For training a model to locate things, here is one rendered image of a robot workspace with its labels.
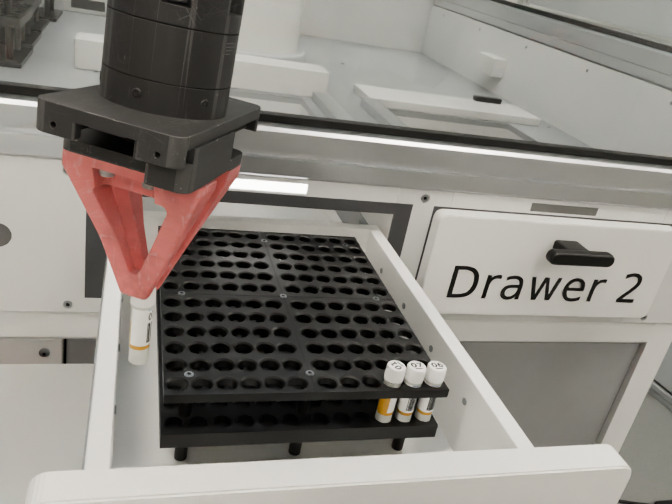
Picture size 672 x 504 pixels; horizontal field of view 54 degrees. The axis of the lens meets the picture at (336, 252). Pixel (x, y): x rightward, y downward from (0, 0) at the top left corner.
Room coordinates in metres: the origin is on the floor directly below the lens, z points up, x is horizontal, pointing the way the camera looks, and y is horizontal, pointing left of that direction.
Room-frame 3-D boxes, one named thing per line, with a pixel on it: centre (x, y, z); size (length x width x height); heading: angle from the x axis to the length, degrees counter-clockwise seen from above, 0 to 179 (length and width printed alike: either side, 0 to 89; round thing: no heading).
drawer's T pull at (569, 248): (0.61, -0.23, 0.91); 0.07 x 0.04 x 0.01; 109
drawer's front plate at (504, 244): (0.64, -0.23, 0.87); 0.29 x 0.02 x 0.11; 109
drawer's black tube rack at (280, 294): (0.42, 0.03, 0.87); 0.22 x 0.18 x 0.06; 19
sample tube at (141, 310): (0.29, 0.09, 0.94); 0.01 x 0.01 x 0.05
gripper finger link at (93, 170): (0.30, 0.09, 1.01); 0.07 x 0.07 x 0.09; 82
